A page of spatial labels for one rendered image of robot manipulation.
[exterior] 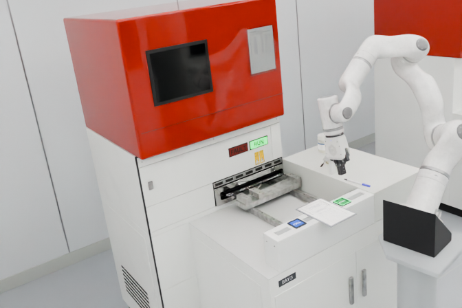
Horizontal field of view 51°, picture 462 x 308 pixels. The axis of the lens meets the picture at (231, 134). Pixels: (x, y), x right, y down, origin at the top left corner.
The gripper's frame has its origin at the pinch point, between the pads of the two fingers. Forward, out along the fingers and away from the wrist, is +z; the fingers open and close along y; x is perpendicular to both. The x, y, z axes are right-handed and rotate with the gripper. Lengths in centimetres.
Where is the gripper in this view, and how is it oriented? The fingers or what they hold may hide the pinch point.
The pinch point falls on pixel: (341, 169)
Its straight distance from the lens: 208.2
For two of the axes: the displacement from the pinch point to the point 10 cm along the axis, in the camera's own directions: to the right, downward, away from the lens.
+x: 8.2, -2.7, 5.1
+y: 5.3, 0.0, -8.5
